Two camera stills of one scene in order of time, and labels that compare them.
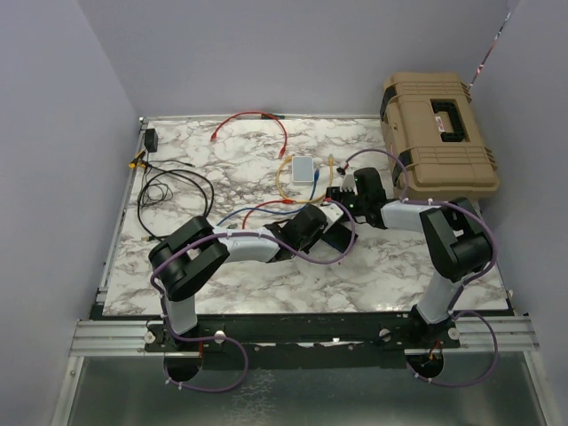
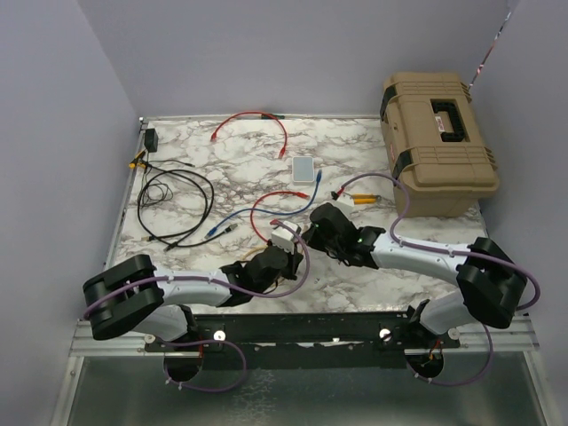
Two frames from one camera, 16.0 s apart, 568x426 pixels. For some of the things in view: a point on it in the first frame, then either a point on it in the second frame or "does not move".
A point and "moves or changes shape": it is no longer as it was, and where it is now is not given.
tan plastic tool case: (434, 137) does not move
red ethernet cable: (287, 201) moves or changes shape
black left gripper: (307, 248) to (293, 262)
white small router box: (302, 170) does not move
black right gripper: (335, 193) to (311, 238)
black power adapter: (151, 140) does not move
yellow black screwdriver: (138, 162) does not move
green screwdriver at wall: (272, 116) does not move
